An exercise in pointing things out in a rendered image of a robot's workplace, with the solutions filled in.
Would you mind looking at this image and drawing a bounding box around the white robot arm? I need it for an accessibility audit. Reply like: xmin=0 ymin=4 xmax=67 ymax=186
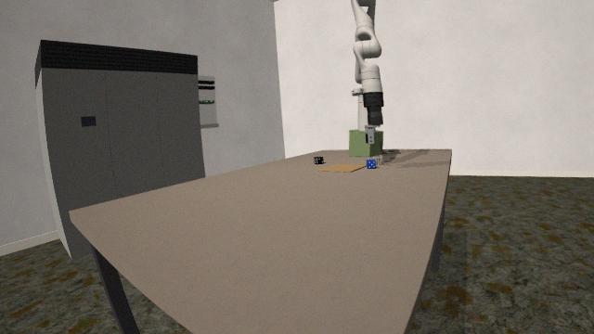
xmin=351 ymin=0 xmax=381 ymax=131

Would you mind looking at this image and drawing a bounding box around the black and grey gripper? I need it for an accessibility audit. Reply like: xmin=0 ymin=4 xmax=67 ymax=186
xmin=352 ymin=79 xmax=384 ymax=144

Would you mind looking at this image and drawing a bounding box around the tan square mat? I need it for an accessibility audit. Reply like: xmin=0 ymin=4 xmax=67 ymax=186
xmin=319 ymin=164 xmax=367 ymax=173

